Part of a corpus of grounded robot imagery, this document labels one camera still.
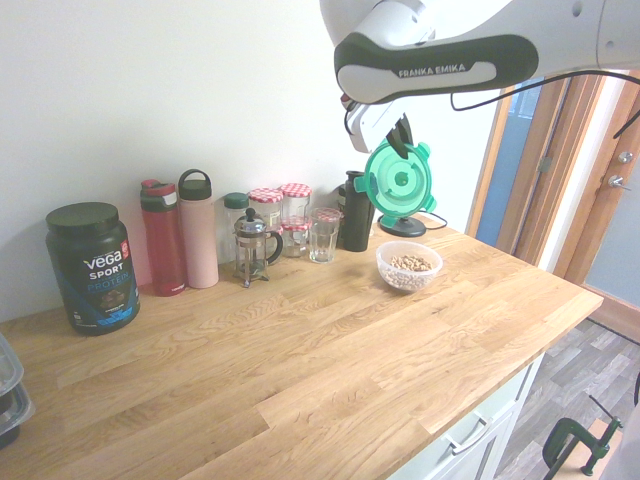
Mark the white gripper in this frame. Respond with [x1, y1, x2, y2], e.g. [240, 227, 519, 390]
[346, 97, 416, 161]

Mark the green round container lid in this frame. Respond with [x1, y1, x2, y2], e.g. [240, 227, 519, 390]
[353, 139, 439, 219]

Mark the small jar red gingham lid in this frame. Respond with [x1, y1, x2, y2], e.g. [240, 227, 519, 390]
[313, 206, 346, 251]

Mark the glass jar red gingham lid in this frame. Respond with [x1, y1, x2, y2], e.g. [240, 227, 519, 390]
[248, 187, 286, 232]
[278, 182, 314, 224]
[279, 218, 312, 259]

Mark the clear plastic cereal container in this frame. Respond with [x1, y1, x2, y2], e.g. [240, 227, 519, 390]
[375, 240, 445, 293]

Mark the black round lamp base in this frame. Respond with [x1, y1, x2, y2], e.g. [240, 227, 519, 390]
[377, 211, 428, 238]

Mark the black shaker bottle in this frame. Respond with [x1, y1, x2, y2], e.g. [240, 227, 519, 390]
[344, 169, 378, 253]

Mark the clear glass tumbler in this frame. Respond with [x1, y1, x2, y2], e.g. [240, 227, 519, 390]
[307, 212, 343, 265]

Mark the clear bottle green cap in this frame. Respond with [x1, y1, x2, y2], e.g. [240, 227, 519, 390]
[221, 192, 252, 267]

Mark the glass French press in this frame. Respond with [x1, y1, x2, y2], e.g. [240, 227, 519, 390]
[231, 208, 285, 290]

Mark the pink bottle black cap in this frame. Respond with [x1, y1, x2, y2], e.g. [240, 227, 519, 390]
[177, 168, 220, 291]

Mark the wooden door blue panel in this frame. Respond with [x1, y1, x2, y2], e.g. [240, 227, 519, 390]
[551, 69, 640, 347]

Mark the red water bottle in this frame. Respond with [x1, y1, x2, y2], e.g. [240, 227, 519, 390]
[139, 178, 189, 298]

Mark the white kitchen cabinet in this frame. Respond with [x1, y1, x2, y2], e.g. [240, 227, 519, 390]
[433, 349, 547, 480]

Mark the black Vega protein tub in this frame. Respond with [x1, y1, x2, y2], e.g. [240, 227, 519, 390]
[44, 201, 143, 338]

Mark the green metal clamp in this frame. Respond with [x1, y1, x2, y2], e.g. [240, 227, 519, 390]
[541, 394, 624, 480]

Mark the black lamp cord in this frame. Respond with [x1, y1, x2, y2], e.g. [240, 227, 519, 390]
[418, 209, 452, 232]

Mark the wooden door frame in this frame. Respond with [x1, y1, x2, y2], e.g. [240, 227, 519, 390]
[464, 74, 609, 269]

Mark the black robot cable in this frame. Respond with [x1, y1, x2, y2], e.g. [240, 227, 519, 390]
[449, 69, 640, 141]

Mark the silver drawer handle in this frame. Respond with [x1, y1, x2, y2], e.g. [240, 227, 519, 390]
[443, 413, 493, 456]

